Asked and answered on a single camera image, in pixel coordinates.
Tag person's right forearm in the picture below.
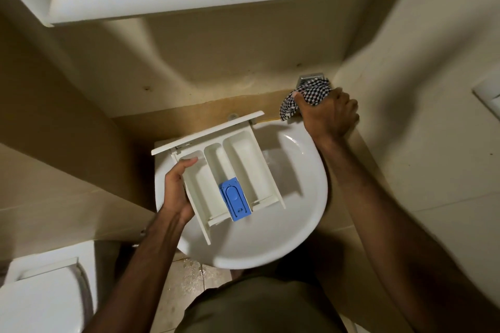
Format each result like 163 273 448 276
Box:
316 135 500 333

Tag white ceramic sink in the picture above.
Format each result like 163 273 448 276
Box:
154 118 329 270

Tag white toilet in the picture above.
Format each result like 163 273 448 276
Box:
0 241 99 333

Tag person's dark shorts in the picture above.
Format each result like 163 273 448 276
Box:
173 262 348 333

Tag chrome soap dish holder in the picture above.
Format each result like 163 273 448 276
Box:
296 73 326 87

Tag white detergent drawer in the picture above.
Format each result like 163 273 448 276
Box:
151 111 286 246

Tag person's right hand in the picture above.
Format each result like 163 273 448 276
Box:
293 86 360 147

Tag person's left hand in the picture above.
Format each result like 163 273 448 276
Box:
159 157 199 227

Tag person's left forearm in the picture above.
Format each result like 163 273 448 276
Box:
82 208 196 333

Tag black white checkered cloth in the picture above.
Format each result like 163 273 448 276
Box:
279 78 333 122

